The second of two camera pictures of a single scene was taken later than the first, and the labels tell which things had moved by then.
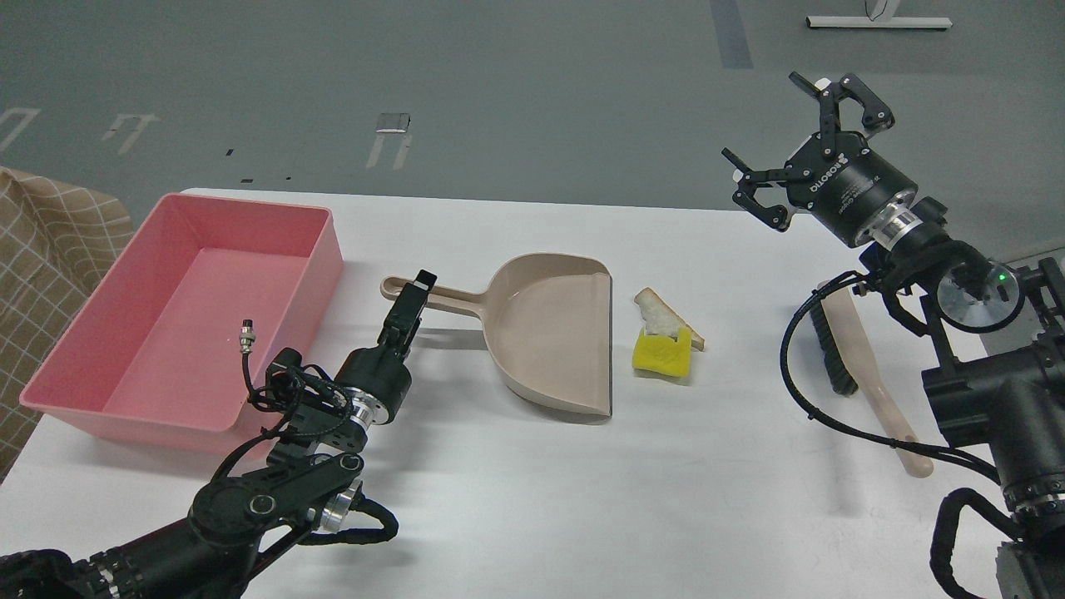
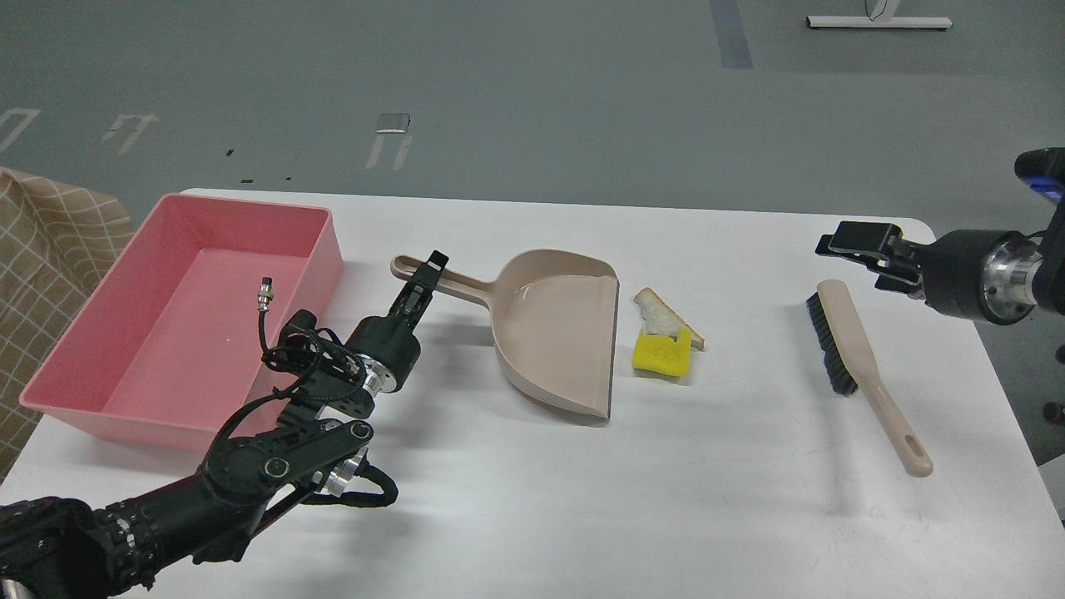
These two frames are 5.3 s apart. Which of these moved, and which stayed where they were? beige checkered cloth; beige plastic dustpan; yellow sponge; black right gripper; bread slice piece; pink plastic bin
Moved: black right gripper; beige plastic dustpan
Stayed: bread slice piece; yellow sponge; beige checkered cloth; pink plastic bin
